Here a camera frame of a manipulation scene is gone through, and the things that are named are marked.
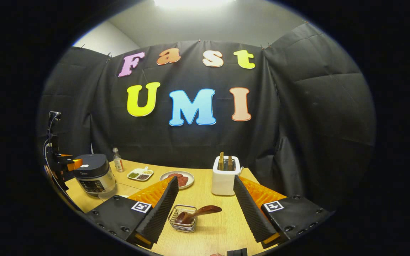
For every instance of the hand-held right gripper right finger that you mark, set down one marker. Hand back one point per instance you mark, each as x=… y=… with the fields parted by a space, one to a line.
x=249 y=213

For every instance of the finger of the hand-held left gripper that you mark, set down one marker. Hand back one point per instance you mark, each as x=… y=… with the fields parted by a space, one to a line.
x=74 y=164

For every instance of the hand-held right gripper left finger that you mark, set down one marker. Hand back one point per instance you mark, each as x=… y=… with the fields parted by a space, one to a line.
x=162 y=213

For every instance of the grey rice cooker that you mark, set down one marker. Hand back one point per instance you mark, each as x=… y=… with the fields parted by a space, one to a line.
x=93 y=174

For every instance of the brown wooden spoon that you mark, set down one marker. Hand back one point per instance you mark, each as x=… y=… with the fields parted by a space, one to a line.
x=201 y=211

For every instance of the red meat piece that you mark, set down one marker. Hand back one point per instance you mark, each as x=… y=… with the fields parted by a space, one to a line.
x=182 y=181
x=174 y=175

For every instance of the white toaster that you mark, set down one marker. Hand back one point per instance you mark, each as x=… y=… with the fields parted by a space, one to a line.
x=224 y=183

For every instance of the white round plate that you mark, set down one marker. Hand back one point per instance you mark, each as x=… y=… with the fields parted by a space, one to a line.
x=189 y=177

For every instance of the clear glass bottle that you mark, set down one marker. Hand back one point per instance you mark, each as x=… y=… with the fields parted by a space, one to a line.
x=118 y=163

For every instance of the white divided bean dish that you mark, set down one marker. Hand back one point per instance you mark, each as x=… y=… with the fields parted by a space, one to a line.
x=140 y=174

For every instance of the brown bread slice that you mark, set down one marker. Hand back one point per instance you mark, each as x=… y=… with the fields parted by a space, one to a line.
x=221 y=161
x=230 y=163

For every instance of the black backdrop cloth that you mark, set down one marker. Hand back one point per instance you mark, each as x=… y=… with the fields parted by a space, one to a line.
x=315 y=106

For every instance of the large ceiling light panel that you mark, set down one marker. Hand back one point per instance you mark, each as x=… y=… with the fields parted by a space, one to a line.
x=194 y=3

